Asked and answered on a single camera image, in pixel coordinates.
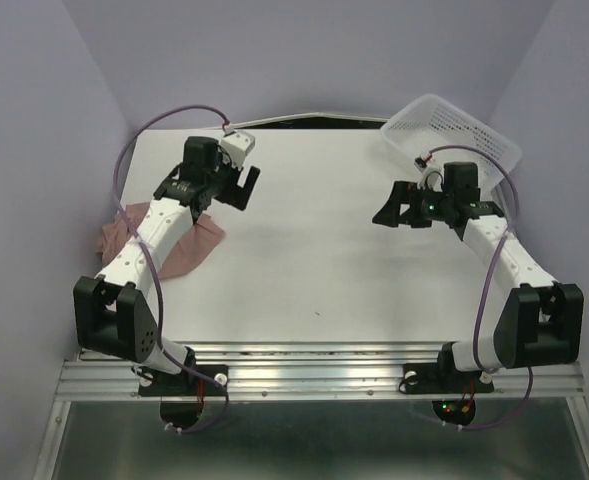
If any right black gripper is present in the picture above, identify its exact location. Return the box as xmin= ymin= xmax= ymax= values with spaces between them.
xmin=370 ymin=181 xmax=453 ymax=228

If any pink skirt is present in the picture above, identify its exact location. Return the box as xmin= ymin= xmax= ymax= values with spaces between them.
xmin=98 ymin=199 xmax=225 ymax=287

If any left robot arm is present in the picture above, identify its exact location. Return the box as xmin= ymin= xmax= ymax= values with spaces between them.
xmin=73 ymin=130 xmax=260 ymax=394

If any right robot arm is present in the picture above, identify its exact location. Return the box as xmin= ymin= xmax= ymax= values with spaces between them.
xmin=372 ymin=154 xmax=584 ymax=395

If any white plastic basket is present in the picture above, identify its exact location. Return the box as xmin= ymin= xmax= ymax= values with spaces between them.
xmin=380 ymin=94 xmax=522 ymax=194

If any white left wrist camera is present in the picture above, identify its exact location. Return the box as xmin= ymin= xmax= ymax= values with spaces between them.
xmin=219 ymin=130 xmax=256 ymax=171

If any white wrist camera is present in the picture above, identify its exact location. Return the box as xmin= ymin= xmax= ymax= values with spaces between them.
xmin=414 ymin=153 xmax=444 ymax=191
xmin=219 ymin=130 xmax=256 ymax=171

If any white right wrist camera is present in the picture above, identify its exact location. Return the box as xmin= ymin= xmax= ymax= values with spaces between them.
xmin=414 ymin=153 xmax=444 ymax=191

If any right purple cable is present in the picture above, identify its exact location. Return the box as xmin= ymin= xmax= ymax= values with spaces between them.
xmin=416 ymin=144 xmax=535 ymax=431

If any purple cable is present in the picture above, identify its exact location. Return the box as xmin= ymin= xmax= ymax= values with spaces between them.
xmin=111 ymin=103 xmax=233 ymax=435
xmin=416 ymin=144 xmax=535 ymax=431

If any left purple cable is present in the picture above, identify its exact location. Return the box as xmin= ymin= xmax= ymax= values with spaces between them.
xmin=111 ymin=103 xmax=233 ymax=435

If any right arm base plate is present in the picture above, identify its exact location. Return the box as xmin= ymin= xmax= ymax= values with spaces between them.
xmin=398 ymin=363 xmax=495 ymax=398

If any aluminium rail frame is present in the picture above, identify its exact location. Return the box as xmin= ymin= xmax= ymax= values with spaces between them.
xmin=33 ymin=184 xmax=589 ymax=480

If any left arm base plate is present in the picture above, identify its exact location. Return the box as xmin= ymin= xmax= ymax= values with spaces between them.
xmin=131 ymin=364 xmax=229 ymax=399

